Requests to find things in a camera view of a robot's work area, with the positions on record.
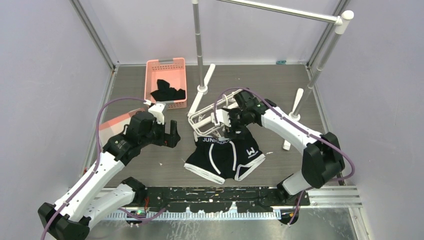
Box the white clip hanger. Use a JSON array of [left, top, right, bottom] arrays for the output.
[[187, 89, 241, 139]]

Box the black boxer briefs white trim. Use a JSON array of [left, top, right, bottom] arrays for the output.
[[183, 131, 266, 185]]

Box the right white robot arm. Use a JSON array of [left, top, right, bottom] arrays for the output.
[[214, 88, 347, 206]]

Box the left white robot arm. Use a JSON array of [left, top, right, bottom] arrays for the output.
[[37, 111, 181, 240]]

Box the small teal clip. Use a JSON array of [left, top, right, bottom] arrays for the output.
[[276, 60, 287, 65]]

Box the pink checked cloth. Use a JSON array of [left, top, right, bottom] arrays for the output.
[[99, 107, 146, 131]]

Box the black garment in basket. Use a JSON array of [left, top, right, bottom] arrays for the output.
[[150, 79, 186, 102]]

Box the pink plastic basket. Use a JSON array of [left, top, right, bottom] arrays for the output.
[[144, 57, 188, 109]]

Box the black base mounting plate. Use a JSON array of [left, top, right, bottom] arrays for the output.
[[125, 186, 310, 213]]

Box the silver clothes rack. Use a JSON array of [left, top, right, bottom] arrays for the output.
[[187, 0, 355, 152]]

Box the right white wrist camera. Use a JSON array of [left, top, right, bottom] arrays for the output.
[[211, 109, 231, 127]]

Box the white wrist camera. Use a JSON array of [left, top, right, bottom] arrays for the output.
[[147, 102, 167, 125], [211, 109, 231, 127]]

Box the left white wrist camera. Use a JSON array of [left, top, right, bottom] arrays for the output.
[[147, 102, 167, 125]]

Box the aluminium frame post right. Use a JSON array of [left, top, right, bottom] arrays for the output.
[[306, 0, 351, 70]]

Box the aluminium frame post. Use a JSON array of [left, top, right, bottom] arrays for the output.
[[69, 0, 120, 70], [306, 0, 351, 70]]

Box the aluminium frame post left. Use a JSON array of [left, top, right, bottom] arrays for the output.
[[69, 0, 120, 70]]

